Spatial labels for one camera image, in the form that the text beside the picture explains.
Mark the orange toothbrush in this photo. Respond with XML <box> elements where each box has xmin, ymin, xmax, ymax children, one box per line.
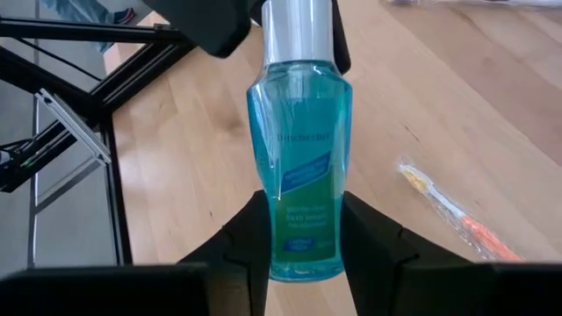
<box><xmin>397</xmin><ymin>157</ymin><xmax>524</xmax><ymax>263</ymax></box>

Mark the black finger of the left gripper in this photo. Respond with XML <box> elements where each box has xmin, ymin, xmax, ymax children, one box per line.
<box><xmin>142</xmin><ymin>0</ymin><xmax>255</xmax><ymax>60</ymax></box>
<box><xmin>331</xmin><ymin>0</ymin><xmax>352</xmax><ymax>75</ymax></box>

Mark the black aluminium table frame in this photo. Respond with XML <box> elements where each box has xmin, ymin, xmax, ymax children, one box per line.
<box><xmin>0</xmin><ymin>15</ymin><xmax>197</xmax><ymax>267</ymax></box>

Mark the teal mouthwash bottle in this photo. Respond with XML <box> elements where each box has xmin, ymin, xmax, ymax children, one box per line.
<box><xmin>245</xmin><ymin>0</ymin><xmax>354</xmax><ymax>283</ymax></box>

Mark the silver aluminium bracket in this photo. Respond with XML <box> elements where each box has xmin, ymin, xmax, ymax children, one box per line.
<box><xmin>34</xmin><ymin>87</ymin><xmax>113</xmax><ymax>166</ymax></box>

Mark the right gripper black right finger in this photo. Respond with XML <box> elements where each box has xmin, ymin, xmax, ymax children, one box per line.
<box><xmin>340</xmin><ymin>190</ymin><xmax>479</xmax><ymax>316</ymax></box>

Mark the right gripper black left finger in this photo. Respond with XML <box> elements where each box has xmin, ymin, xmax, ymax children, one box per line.
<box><xmin>177</xmin><ymin>190</ymin><xmax>272</xmax><ymax>316</ymax></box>

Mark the person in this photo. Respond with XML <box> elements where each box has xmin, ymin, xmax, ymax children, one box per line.
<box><xmin>39</xmin><ymin>0</ymin><xmax>137</xmax><ymax>54</ymax></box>

